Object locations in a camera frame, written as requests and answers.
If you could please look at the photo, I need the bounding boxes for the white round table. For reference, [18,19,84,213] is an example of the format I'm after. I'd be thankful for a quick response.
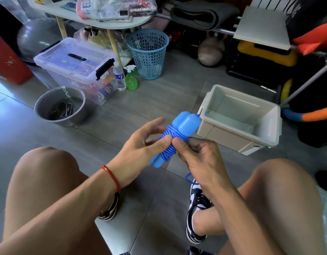
[28,0,152,67]

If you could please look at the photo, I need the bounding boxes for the yellow black case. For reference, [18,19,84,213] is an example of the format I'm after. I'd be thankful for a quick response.
[237,41,298,68]

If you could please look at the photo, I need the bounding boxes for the blue jump rope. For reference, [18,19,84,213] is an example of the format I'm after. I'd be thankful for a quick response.
[149,111,202,185]

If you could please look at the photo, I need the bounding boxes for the grey exercise ball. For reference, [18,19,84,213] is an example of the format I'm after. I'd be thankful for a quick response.
[16,17,63,63]

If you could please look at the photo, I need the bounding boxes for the person's left forearm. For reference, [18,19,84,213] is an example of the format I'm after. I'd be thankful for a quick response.
[0,170,121,255]

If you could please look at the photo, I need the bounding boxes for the black white right shoe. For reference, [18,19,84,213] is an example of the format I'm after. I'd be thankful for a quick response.
[186,180,213,245]

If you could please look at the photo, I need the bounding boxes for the person's right leg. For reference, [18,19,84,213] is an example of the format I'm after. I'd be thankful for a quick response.
[192,158,327,255]

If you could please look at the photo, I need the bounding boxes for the pink white packet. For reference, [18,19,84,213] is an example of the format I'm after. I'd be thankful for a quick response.
[76,0,99,20]

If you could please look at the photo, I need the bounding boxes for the black white left shoe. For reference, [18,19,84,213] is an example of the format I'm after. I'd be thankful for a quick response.
[97,193,122,221]

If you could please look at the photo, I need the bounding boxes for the white radiator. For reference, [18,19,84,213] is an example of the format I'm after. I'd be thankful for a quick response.
[251,0,302,11]

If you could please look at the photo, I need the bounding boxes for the grey metal basin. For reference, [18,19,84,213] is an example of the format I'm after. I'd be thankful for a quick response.
[34,86,88,128]

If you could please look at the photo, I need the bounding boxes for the brown ball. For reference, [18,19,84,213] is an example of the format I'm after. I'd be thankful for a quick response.
[197,36,226,67]

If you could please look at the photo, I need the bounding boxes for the navy patterned shorts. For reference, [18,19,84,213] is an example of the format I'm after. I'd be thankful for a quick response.
[118,246,214,255]

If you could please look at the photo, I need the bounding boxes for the white plastic bag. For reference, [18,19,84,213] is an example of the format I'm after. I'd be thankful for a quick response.
[0,0,34,22]

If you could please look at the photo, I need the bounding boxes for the person's left leg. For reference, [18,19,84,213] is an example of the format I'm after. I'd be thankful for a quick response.
[3,146,119,255]

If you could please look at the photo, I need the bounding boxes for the black white shoe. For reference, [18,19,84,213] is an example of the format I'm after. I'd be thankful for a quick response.
[186,180,213,245]
[97,193,122,221]

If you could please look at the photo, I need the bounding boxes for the clear plastic bag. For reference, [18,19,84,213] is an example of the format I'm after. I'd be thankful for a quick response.
[122,0,158,18]

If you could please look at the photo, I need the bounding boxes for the person's right forearm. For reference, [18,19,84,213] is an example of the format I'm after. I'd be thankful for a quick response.
[214,183,308,255]

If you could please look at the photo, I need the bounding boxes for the small plastic water bottle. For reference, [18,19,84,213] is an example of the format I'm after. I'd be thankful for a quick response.
[113,63,127,92]

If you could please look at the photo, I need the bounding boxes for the black red inflatable toy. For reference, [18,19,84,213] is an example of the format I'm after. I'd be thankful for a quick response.
[287,0,327,55]

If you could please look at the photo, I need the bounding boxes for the blue mesh plastic basket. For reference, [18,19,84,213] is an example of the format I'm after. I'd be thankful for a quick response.
[125,29,170,81]

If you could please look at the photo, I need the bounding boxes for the person's left hand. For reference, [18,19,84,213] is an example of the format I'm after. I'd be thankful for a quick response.
[106,117,174,189]

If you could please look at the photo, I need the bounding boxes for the multicoloured hula hoop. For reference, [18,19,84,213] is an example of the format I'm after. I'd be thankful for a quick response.
[280,77,327,123]

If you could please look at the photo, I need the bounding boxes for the grey folded mat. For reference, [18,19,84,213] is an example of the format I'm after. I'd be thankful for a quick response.
[169,0,240,31]

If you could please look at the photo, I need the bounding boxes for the clear bin with black latches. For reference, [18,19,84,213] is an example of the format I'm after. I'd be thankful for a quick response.
[34,38,117,106]

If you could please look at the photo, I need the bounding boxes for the green spray bottle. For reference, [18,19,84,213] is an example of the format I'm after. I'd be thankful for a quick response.
[124,64,139,91]

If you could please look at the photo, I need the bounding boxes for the white metal pole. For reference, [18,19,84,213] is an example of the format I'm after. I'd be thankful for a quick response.
[280,58,327,107]

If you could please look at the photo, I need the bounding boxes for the person's leg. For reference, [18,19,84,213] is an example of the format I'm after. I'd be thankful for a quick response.
[192,158,327,255]
[3,146,119,255]

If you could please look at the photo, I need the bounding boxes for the red string bracelet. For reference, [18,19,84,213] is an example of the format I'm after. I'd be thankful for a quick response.
[100,164,122,193]

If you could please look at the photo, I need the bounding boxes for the person's right hand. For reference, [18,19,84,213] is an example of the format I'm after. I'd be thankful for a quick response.
[172,136,236,199]

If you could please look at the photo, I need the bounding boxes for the grey flat board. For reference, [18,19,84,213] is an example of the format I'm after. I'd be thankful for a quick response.
[233,6,292,51]

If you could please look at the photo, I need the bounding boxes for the red bag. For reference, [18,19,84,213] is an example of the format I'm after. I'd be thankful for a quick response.
[0,29,34,85]

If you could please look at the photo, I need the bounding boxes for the white plastic bin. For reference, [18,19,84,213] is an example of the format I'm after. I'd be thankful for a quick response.
[194,84,283,156]

